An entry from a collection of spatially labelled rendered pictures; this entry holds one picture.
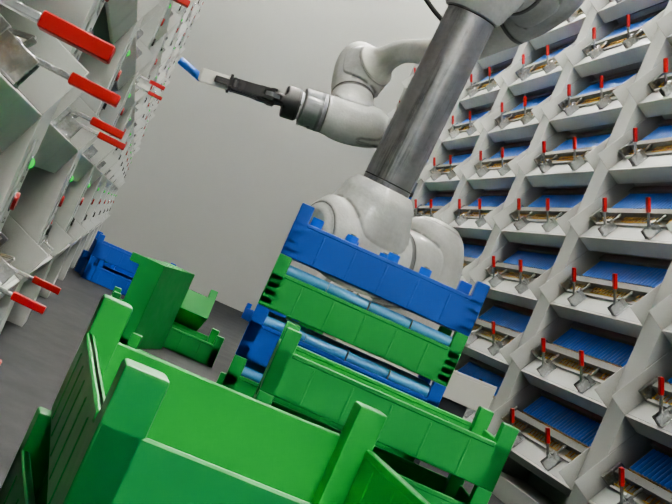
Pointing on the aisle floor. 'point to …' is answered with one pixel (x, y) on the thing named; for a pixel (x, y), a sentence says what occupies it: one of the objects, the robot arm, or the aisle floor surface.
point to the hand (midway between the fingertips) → (214, 78)
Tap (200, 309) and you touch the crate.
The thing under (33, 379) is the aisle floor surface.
